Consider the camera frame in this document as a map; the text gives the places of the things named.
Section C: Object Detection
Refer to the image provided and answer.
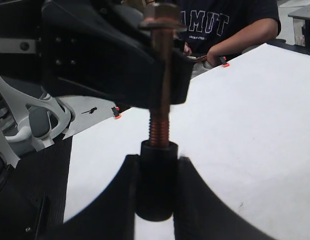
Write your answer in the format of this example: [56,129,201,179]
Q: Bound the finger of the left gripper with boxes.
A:
[41,13,196,106]
[42,0,153,58]

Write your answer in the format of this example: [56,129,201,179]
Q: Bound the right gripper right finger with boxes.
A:
[173,156,271,240]

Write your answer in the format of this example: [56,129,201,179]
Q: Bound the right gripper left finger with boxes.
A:
[42,154,140,240]

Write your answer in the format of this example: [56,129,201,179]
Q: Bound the black cylindrical sleeve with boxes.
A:
[140,139,180,223]

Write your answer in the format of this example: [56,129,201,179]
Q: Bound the copper hex flange bolt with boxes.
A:
[139,3,186,149]

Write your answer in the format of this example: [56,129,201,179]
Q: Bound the smartphone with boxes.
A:
[186,52,208,63]

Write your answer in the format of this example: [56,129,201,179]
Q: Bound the orange and black clamp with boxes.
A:
[218,55,230,68]
[111,105,123,120]

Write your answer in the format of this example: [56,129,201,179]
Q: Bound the person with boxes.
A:
[176,0,282,69]

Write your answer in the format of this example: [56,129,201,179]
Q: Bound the grey desk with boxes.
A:
[287,0,310,47]

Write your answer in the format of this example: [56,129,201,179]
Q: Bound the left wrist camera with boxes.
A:
[0,37,37,55]

